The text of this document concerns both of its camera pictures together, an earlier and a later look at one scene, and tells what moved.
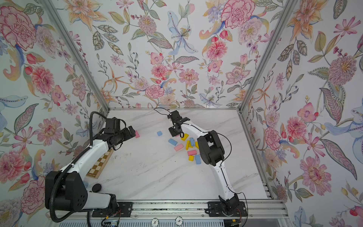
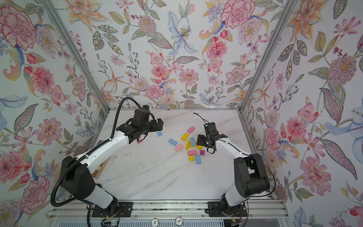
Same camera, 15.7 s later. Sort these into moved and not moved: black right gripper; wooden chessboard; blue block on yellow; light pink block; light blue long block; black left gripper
Moved: black right gripper; black left gripper
Not moved: wooden chessboard; light blue long block; light pink block; blue block on yellow
